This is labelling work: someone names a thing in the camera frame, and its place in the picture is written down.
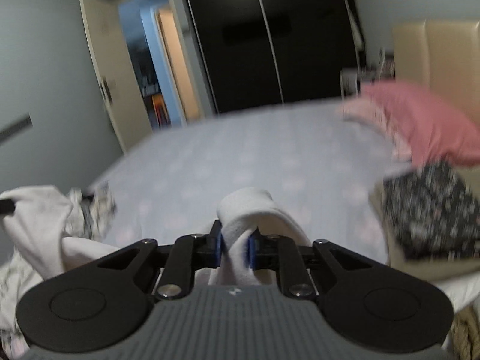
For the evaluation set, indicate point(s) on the dark floral folded garment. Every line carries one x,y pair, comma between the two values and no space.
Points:
433,213

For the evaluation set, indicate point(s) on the pink pillow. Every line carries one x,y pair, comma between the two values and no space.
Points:
433,129

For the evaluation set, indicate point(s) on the black sliding wardrobe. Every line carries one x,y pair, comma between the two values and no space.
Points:
258,53

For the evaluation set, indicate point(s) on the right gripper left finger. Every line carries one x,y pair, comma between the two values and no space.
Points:
214,244

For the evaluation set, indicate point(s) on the beige folded garment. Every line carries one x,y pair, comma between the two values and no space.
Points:
430,269

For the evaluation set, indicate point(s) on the beige padded headboard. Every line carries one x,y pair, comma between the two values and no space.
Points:
443,56

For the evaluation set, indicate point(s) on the cream room door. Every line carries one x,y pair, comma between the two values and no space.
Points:
115,73

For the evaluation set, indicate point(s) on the dark wall bar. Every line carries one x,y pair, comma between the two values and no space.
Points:
14,128

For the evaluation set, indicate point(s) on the white crumpled clothes pile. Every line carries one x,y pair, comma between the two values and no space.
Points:
52,233

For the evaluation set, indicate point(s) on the white fleece garment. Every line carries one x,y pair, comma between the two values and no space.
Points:
241,213

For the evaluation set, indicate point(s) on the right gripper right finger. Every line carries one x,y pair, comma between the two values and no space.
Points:
255,243

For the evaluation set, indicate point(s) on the polka dot bed sheet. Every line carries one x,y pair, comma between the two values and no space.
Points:
316,165

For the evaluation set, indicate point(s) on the light pink cloth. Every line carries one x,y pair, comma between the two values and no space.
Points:
364,110

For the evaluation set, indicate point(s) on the bedside table with items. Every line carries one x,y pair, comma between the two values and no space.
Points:
351,79

